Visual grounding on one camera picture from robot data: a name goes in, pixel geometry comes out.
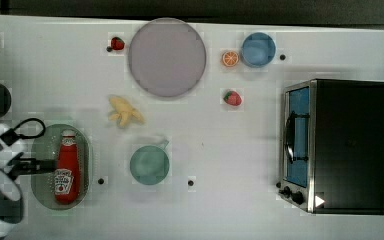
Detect grey round plate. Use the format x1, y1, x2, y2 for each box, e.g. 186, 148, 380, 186
128, 18, 206, 97

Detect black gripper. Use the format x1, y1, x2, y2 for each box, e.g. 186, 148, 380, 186
7, 153, 57, 180

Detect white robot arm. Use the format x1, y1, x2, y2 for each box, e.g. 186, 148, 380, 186
0, 156, 56, 239

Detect red plush ketchup bottle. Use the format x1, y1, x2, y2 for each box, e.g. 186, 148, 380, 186
54, 129, 80, 204

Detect red plush strawberry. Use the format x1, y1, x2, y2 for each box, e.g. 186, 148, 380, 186
223, 90, 242, 106
106, 37, 125, 52

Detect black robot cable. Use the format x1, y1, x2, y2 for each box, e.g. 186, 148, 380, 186
13, 117, 47, 140

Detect orange slice toy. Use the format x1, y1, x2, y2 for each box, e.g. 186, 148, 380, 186
221, 51, 239, 67

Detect blue bowl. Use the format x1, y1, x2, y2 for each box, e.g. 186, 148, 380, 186
241, 32, 276, 68

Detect black toaster oven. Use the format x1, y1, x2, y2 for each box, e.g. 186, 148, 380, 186
276, 79, 384, 215

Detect green mug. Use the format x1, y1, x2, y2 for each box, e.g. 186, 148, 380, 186
129, 139, 170, 185

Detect yellow plush banana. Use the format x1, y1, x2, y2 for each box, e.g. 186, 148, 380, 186
108, 96, 145, 127

